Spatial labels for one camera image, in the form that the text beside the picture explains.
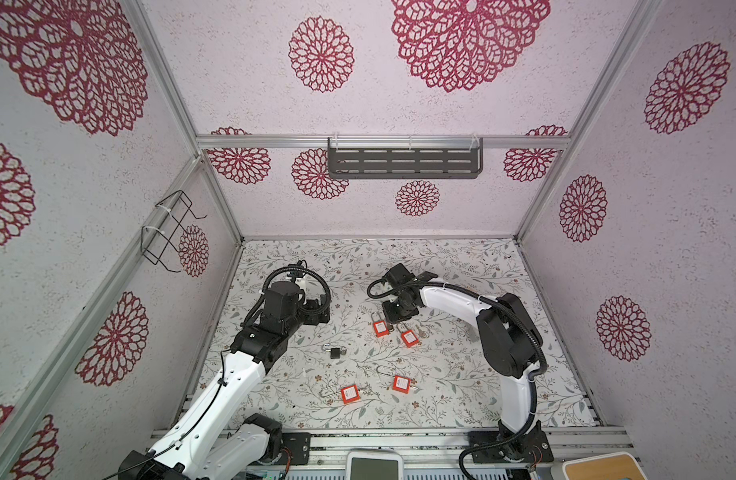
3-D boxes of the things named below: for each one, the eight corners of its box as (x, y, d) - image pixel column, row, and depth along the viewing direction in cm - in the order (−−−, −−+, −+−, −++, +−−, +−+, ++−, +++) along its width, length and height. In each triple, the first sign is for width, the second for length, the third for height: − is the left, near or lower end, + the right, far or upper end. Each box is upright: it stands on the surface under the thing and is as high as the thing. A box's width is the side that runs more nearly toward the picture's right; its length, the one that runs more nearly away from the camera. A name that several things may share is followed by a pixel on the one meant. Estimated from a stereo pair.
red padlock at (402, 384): (391, 390, 85) (391, 388, 84) (393, 377, 88) (393, 374, 86) (414, 395, 84) (415, 393, 83) (415, 381, 87) (416, 379, 85)
